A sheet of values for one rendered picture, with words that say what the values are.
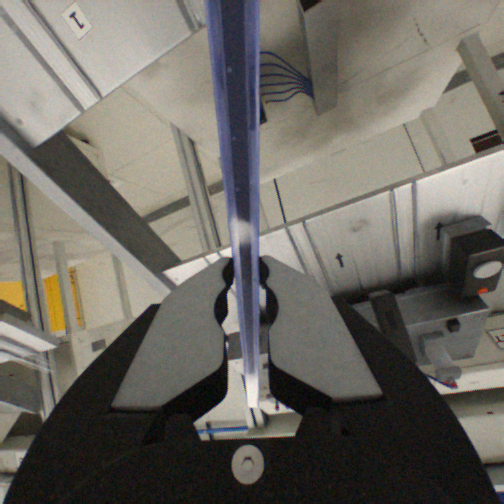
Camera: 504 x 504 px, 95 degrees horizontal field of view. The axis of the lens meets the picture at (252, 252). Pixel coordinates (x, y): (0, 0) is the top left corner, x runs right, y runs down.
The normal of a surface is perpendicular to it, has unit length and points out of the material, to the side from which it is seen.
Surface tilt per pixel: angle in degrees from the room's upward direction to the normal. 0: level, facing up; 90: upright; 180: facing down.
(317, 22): 0
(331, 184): 90
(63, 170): 90
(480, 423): 90
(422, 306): 133
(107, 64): 43
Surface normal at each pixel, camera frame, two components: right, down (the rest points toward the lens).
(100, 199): 0.90, -0.31
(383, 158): -0.33, -0.04
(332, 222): -0.03, 0.66
